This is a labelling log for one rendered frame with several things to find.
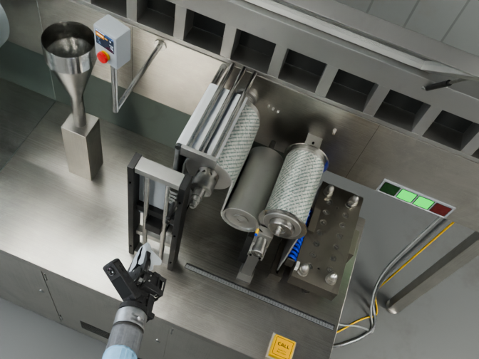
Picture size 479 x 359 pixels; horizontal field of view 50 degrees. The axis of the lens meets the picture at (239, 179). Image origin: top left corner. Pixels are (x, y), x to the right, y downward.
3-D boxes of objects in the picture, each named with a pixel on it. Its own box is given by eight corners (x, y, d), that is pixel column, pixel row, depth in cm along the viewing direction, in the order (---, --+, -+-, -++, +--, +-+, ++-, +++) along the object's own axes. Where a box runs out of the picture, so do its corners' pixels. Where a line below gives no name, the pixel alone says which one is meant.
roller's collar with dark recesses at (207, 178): (188, 191, 145) (190, 179, 140) (197, 175, 149) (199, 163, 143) (209, 200, 145) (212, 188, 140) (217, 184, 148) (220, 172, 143)
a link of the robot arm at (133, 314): (106, 327, 123) (125, 315, 119) (111, 310, 126) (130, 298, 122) (131, 340, 126) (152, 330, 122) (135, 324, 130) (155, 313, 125)
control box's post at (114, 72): (111, 110, 142) (108, 58, 126) (114, 106, 143) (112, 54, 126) (117, 112, 142) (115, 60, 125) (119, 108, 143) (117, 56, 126)
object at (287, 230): (268, 233, 154) (267, 220, 148) (270, 228, 155) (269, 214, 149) (292, 240, 152) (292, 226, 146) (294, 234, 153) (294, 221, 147)
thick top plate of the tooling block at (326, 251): (286, 282, 172) (291, 275, 167) (318, 189, 194) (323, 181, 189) (331, 300, 171) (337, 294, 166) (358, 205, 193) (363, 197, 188)
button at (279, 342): (267, 355, 165) (269, 353, 163) (274, 335, 169) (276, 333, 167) (288, 364, 165) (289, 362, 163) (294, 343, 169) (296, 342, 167)
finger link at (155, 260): (160, 251, 143) (153, 278, 136) (143, 241, 140) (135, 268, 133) (167, 246, 141) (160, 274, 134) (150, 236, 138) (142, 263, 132)
